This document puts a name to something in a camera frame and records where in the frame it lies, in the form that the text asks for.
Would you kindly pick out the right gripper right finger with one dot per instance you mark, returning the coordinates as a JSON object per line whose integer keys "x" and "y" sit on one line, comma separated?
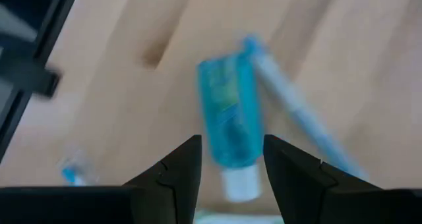
{"x": 303, "y": 191}

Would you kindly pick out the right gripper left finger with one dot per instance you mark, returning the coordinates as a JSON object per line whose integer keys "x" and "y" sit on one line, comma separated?
{"x": 174, "y": 191}

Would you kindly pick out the green white toothbrush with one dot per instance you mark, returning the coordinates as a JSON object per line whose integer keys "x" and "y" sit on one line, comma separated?
{"x": 237, "y": 218}

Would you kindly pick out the blue white toothbrush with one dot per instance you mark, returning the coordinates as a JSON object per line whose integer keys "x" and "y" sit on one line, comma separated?
{"x": 71, "y": 174}
{"x": 296, "y": 108}

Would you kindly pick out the teal tube with white cap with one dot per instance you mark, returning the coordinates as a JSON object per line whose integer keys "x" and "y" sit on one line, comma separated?
{"x": 230, "y": 112}

